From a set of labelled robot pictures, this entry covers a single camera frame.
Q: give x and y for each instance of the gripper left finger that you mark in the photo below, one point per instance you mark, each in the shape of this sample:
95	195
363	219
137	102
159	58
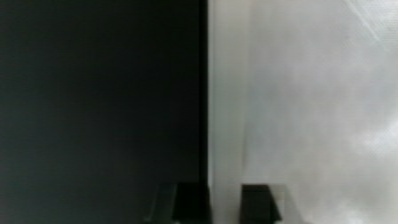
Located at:
180	205

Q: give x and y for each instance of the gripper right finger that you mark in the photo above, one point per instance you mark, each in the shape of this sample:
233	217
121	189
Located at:
258	208

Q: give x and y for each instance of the white desk tabletop tray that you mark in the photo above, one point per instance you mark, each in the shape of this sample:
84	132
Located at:
304	108

